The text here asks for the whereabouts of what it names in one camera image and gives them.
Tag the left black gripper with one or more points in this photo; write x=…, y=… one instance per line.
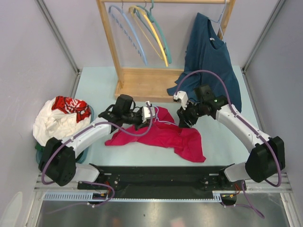
x=141, y=125

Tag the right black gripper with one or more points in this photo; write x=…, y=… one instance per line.
x=184, y=117

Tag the thin blue hanger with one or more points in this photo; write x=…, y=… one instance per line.
x=157, y=120

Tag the pink t shirt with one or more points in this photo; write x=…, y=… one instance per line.
x=186, y=142

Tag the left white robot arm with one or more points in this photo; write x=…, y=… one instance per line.
x=58, y=163

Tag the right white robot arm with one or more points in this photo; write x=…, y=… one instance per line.
x=267, y=154

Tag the dark blue t shirt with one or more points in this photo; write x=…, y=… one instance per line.
x=206, y=51

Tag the white and red shirt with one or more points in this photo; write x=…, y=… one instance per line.
x=60, y=117

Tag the light blue notched hanger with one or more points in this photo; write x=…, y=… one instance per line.
x=128, y=30

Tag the yellow hanger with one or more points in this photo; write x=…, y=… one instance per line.
x=151, y=30

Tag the teal hanger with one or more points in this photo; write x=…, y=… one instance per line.
x=161, y=33

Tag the wooden clothes rack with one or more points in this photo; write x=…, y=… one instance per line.
x=145, y=83

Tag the teal laundry basket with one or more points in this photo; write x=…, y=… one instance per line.
x=82, y=156

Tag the green garment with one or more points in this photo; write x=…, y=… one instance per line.
x=39, y=147

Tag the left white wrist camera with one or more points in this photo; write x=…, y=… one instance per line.
x=148, y=112

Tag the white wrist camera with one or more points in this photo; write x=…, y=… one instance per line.
x=182, y=98
x=148, y=112

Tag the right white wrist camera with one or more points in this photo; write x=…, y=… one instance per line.
x=182, y=98

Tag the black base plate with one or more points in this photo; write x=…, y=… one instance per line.
x=163, y=182

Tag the white slotted cable duct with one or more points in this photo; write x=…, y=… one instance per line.
x=97, y=197

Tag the light blue wire hanger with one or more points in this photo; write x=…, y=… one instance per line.
x=221, y=20

